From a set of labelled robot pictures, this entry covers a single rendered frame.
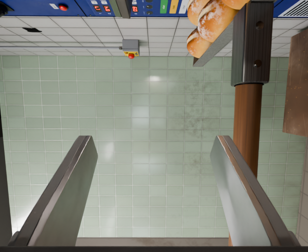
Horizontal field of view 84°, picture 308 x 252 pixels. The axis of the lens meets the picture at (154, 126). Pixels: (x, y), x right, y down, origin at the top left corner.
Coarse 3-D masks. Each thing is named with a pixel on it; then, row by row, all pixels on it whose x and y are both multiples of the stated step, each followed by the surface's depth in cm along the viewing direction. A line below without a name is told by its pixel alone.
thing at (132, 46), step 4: (124, 40) 104; (128, 40) 104; (132, 40) 105; (136, 40) 105; (124, 44) 105; (128, 44) 105; (132, 44) 105; (136, 44) 105; (124, 48) 105; (128, 48) 105; (132, 48) 105; (136, 48) 105; (124, 52) 107; (128, 52) 107; (132, 52) 107; (136, 52) 107
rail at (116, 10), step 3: (111, 0) 43; (114, 0) 43; (111, 3) 44; (114, 3) 44; (111, 6) 46; (114, 6) 45; (117, 6) 45; (114, 9) 47; (117, 9) 47; (114, 12) 48; (117, 12) 48; (117, 15) 50; (120, 15) 50
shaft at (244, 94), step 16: (240, 96) 21; (256, 96) 20; (240, 112) 21; (256, 112) 20; (240, 128) 21; (256, 128) 21; (240, 144) 21; (256, 144) 21; (256, 160) 21; (256, 176) 22
